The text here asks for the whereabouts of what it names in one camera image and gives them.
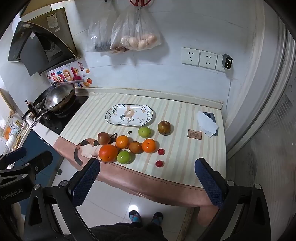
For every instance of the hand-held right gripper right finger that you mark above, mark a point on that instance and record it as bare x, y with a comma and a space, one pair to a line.
208, 183

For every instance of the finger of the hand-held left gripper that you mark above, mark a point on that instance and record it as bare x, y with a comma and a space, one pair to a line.
42, 158
16, 153

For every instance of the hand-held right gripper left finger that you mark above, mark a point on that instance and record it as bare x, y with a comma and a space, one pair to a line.
87, 179

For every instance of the large red-orange orange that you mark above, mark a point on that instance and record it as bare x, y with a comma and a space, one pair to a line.
108, 153

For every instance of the green apple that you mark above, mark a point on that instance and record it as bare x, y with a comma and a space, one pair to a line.
124, 157
144, 132

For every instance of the brown round fruit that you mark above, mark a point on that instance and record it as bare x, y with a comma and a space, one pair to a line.
164, 127
104, 138
135, 147

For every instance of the small orange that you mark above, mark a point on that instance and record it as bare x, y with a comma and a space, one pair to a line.
149, 145
122, 141

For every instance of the floral ceramic plate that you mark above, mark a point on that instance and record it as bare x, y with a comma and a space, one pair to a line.
129, 114

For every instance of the blue kitchen cabinet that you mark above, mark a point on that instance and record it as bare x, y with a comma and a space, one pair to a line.
37, 143

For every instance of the dark sauce bottle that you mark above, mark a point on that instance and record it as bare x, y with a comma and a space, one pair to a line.
29, 106

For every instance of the brown label tag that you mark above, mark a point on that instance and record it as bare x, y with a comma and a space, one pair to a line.
195, 134

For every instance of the red cherry tomato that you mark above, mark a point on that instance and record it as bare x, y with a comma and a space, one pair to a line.
159, 163
161, 152

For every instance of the black glass stove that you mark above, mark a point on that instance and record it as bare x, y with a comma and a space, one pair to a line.
69, 113

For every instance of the metal wok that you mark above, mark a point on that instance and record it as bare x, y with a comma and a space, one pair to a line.
62, 102

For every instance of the white tissue paper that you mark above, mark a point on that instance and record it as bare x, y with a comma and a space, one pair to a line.
207, 122

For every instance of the person's dark clothing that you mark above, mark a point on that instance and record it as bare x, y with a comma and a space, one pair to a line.
127, 233

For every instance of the dark blue tissue pack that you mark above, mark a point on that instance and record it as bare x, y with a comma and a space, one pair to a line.
211, 115

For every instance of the striped tablecloth with cat print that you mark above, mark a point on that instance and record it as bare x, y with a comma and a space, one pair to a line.
178, 115

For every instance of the black range hood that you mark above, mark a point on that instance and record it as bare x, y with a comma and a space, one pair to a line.
30, 46

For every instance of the black power plug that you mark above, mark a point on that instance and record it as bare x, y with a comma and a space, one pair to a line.
227, 61

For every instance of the clear plastic bag dark contents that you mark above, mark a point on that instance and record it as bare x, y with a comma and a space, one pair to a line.
100, 34

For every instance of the clear plastic bag of eggs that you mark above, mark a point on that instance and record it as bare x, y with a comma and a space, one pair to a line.
136, 34

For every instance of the colourful wall stickers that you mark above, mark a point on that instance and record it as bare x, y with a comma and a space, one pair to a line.
64, 75

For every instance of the white wall socket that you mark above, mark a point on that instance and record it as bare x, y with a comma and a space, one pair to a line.
208, 59
219, 62
190, 56

